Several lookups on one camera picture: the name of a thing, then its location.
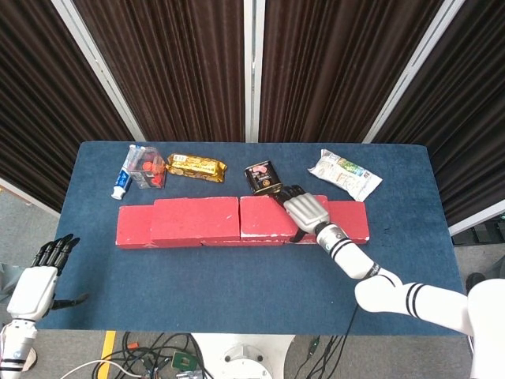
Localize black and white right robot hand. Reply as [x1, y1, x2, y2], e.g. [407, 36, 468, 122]
[271, 184, 331, 243]

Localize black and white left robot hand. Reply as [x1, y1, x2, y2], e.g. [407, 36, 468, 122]
[6, 233, 89, 321]

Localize red brick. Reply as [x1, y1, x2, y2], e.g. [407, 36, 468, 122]
[239, 194, 329, 241]
[116, 205, 202, 252]
[313, 200, 372, 245]
[149, 196, 241, 248]
[200, 236, 286, 247]

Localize white snack bag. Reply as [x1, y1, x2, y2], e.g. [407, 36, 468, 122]
[307, 148, 383, 201]

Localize black tin can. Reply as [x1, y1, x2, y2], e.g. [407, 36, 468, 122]
[243, 164, 284, 197]

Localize yellow floor tape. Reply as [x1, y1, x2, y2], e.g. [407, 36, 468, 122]
[96, 330, 118, 379]

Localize blue felt table cover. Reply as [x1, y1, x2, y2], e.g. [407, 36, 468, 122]
[35, 141, 474, 336]

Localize gold snack package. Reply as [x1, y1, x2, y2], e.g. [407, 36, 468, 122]
[164, 152, 229, 184]

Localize blue and white toothpaste tube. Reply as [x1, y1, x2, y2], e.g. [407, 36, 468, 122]
[110, 148, 139, 201]

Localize dark brown pleated partition panel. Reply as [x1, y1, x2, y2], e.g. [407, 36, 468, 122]
[258, 0, 445, 144]
[372, 0, 505, 228]
[0, 0, 137, 212]
[73, 0, 248, 143]

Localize clear box with red caps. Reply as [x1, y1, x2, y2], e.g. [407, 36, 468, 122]
[128, 144, 169, 190]

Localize green circuit board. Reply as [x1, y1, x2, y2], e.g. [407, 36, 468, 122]
[172, 351, 198, 372]

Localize white partition frame post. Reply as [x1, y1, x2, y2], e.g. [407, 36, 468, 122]
[361, 0, 467, 144]
[243, 0, 266, 143]
[50, 0, 148, 142]
[448, 203, 505, 236]
[0, 177, 60, 216]

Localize white floor cable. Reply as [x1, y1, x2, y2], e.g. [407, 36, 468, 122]
[58, 358, 137, 379]

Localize black cables with green plug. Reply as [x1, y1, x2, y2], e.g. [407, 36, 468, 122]
[303, 303, 358, 379]

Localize black floor cable tangle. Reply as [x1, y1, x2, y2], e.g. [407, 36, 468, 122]
[114, 331, 206, 379]

